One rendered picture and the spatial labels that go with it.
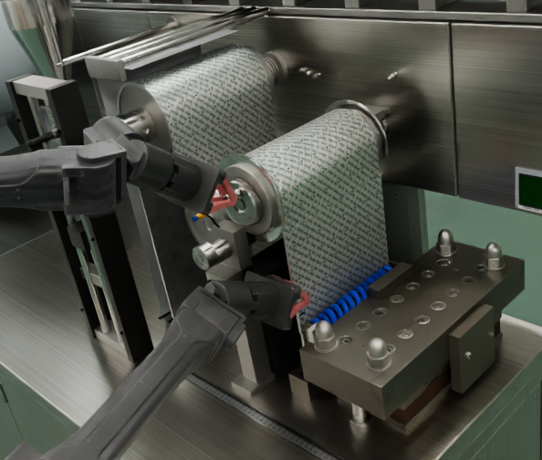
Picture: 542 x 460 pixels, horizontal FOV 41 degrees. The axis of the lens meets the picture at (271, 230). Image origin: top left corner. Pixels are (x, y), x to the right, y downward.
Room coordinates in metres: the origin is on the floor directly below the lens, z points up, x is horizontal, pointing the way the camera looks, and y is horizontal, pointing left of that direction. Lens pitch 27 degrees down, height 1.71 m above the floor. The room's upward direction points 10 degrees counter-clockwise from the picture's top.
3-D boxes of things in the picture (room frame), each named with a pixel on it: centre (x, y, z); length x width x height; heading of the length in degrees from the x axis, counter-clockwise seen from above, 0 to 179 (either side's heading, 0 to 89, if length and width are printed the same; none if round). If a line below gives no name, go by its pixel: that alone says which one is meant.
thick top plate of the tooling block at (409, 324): (0.99, -0.21, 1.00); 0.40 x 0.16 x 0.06; 130
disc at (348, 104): (1.18, -0.17, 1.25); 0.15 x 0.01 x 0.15; 40
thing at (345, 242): (1.05, -0.11, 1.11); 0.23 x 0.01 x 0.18; 130
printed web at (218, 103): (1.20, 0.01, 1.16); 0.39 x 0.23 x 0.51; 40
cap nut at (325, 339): (0.92, -0.05, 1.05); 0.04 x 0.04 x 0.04
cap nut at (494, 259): (1.06, -0.37, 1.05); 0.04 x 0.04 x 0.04
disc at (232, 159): (1.02, 0.02, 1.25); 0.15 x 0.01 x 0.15; 40
